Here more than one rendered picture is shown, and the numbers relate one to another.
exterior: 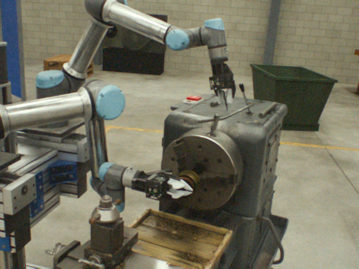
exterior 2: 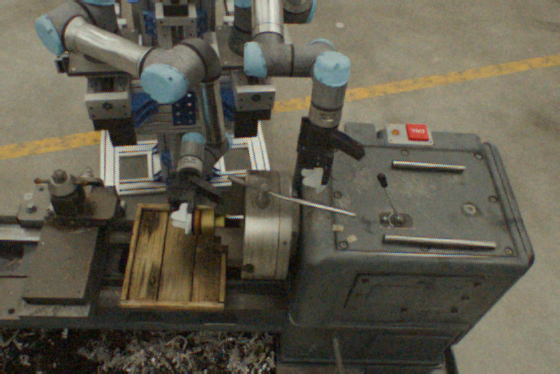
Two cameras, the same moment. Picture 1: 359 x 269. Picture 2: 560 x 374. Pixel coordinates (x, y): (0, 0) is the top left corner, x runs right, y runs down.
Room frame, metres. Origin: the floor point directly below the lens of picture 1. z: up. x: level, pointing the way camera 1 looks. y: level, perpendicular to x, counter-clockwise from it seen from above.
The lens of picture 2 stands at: (1.10, -0.86, 2.38)
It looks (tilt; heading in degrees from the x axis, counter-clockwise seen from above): 52 degrees down; 60
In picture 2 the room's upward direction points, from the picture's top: 9 degrees clockwise
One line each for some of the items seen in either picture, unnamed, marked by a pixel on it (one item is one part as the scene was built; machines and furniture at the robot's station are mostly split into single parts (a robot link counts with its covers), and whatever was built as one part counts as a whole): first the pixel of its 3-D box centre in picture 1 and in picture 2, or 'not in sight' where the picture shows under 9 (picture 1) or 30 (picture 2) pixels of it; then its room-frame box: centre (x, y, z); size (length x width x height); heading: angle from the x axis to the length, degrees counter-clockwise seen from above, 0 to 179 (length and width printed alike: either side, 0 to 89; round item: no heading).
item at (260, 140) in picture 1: (226, 145); (393, 227); (1.87, -0.24, 1.06); 0.59 x 0.48 x 0.39; 157
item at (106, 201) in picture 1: (106, 200); (59, 174); (1.01, 0.19, 1.17); 0.04 x 0.04 x 0.03
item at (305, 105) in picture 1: (286, 97); not in sight; (6.40, -1.69, 0.43); 1.34 x 0.94 x 0.85; 7
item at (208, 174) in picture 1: (217, 179); (233, 249); (1.39, -0.15, 1.09); 0.12 x 0.11 x 0.05; 67
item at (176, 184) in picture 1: (178, 186); (181, 217); (1.29, -0.01, 1.10); 0.09 x 0.06 x 0.03; 67
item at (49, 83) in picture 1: (51, 86); (253, 3); (1.73, 0.57, 1.33); 0.13 x 0.12 x 0.14; 160
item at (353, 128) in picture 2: (181, 108); (360, 135); (1.84, 0.00, 1.24); 0.09 x 0.08 x 0.03; 157
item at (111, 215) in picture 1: (106, 211); (61, 182); (1.01, 0.19, 1.13); 0.08 x 0.08 x 0.03
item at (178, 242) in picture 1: (173, 240); (178, 255); (1.27, 0.00, 0.89); 0.36 x 0.30 x 0.04; 67
